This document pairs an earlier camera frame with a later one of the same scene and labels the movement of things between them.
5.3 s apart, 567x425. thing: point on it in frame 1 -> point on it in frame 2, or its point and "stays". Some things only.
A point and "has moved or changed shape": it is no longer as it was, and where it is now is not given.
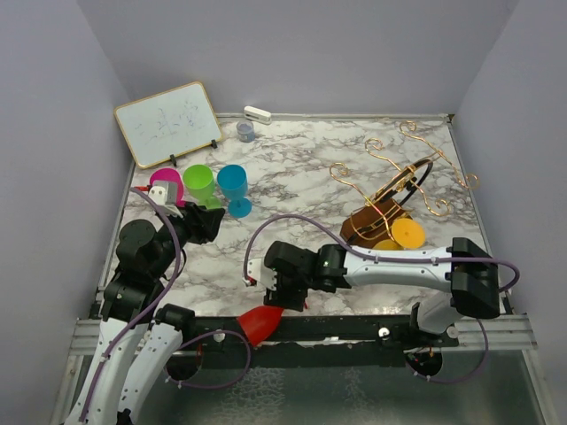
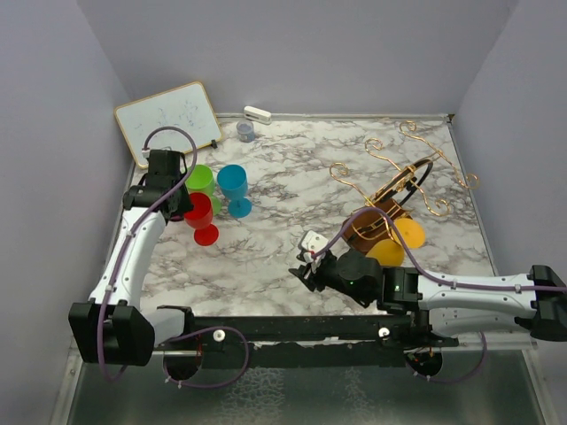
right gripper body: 290,293 -> 327,274
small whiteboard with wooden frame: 168,124 stays
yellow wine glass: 406,233 stays
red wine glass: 260,322 has moved or changed shape
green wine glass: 198,179 stays
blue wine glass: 233,181 stays
